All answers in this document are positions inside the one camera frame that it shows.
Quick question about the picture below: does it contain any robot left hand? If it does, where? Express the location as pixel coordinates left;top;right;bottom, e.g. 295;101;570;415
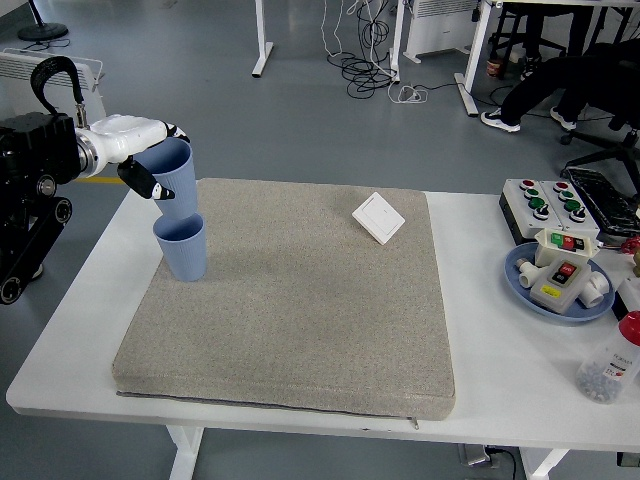
91;114;192;201

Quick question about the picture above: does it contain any blue ribbed plastic cup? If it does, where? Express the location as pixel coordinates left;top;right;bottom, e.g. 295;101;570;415
152;212;207;284
132;137;199;221

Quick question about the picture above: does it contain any white push-button control box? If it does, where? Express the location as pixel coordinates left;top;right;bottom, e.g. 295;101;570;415
542;179;601;239
498;178;566;246

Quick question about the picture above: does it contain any white panel heater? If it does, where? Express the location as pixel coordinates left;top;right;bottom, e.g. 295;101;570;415
402;0;481;62
0;48;107;119

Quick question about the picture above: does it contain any black fan stand base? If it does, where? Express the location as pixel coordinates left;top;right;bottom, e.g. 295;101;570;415
18;0;70;42

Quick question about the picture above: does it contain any white desk leg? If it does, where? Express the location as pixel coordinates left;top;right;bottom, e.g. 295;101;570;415
453;0;501;119
251;0;275;78
387;0;407;84

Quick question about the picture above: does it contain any grey-brown cushion mat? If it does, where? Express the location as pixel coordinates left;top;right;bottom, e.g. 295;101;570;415
113;177;457;431

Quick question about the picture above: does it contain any seated person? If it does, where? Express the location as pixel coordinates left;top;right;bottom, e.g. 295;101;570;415
480;42;640;135
518;0;609;82

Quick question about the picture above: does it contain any white pipe fitting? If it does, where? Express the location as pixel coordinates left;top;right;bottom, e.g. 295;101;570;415
516;256;540;292
579;269;614;310

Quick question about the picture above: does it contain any white table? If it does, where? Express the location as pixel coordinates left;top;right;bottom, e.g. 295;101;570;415
5;177;640;480

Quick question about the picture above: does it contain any blue plate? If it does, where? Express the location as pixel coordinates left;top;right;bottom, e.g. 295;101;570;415
504;242;617;327

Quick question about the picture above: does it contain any grey power strip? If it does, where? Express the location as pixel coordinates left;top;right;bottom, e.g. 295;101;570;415
458;443;524;470

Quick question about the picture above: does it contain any black keyboard tray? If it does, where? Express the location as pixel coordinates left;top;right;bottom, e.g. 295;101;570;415
562;167;640;236

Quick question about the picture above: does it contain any black office chair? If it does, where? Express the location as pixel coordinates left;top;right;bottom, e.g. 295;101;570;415
558;114;640;196

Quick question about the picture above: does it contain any clear jar with red lid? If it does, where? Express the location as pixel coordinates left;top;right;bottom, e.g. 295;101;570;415
576;310;640;405

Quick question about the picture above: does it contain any white hanging cable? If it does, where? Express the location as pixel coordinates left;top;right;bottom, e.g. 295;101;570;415
319;0;361;59

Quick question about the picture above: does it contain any black cable bundle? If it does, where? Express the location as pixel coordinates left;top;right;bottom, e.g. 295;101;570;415
327;0;401;100

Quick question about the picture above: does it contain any white wall switch plate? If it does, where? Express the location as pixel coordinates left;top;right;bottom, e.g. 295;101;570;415
352;191;407;246

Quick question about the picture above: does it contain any white coiled cable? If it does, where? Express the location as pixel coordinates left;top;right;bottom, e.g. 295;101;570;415
387;80;430;106

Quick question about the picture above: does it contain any white switch with green red buttons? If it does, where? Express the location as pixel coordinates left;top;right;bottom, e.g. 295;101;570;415
533;228;602;269

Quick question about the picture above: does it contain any grey switch with yellow label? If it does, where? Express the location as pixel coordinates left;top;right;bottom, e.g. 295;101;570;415
529;258;594;317

